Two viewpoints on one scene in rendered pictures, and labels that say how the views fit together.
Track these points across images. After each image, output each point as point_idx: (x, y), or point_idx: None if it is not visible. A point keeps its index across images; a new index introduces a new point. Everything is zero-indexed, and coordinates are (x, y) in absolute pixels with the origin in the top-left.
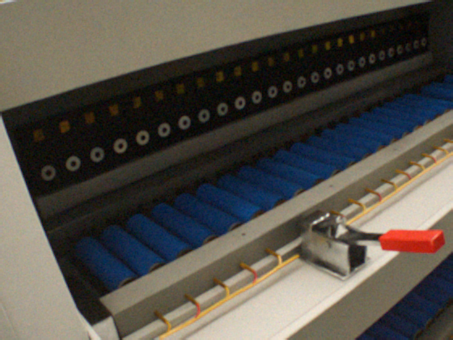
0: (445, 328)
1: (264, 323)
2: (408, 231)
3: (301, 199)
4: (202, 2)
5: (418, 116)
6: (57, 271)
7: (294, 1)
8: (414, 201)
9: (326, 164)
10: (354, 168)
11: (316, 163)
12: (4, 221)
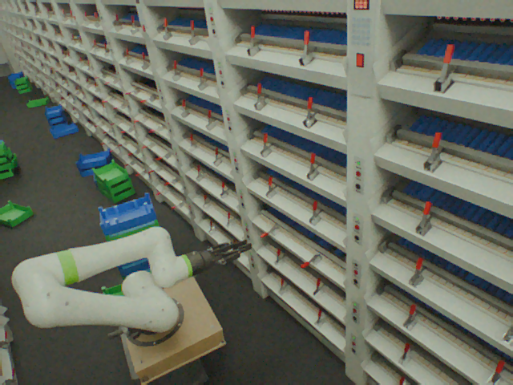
0: (306, 268)
1: (264, 226)
2: (264, 234)
3: (281, 223)
4: (262, 198)
5: (317, 239)
6: (248, 206)
7: (272, 205)
8: (289, 241)
9: (295, 224)
10: (290, 228)
11: (296, 223)
12: (246, 200)
